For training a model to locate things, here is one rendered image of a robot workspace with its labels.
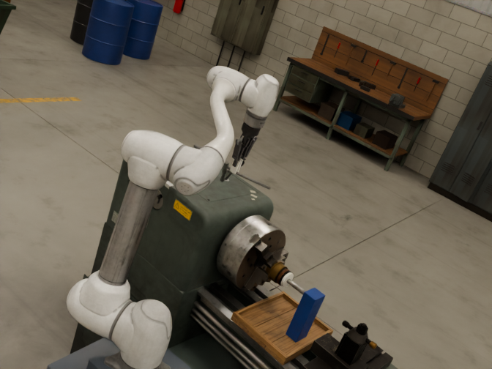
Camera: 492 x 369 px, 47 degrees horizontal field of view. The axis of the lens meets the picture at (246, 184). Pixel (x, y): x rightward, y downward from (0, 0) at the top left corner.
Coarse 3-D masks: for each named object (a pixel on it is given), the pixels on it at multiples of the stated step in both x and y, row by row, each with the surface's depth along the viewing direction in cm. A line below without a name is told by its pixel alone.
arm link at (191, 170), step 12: (180, 156) 181; (192, 156) 182; (204, 156) 184; (216, 156) 187; (168, 168) 182; (180, 168) 180; (192, 168) 179; (204, 168) 181; (216, 168) 186; (168, 180) 185; (180, 180) 178; (192, 180) 178; (204, 180) 181; (180, 192) 181; (192, 192) 179
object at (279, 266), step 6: (276, 264) 241; (282, 264) 242; (270, 270) 240; (276, 270) 239; (282, 270) 240; (288, 270) 241; (270, 276) 241; (276, 276) 239; (282, 276) 238; (276, 282) 242
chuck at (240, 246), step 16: (256, 224) 243; (272, 224) 249; (240, 240) 238; (272, 240) 246; (224, 256) 241; (240, 256) 236; (256, 256) 243; (224, 272) 245; (240, 272) 240; (240, 288) 248
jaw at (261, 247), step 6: (252, 240) 237; (258, 240) 237; (258, 246) 237; (264, 246) 236; (258, 252) 238; (264, 252) 238; (258, 258) 244; (264, 258) 238; (270, 258) 240; (270, 264) 239
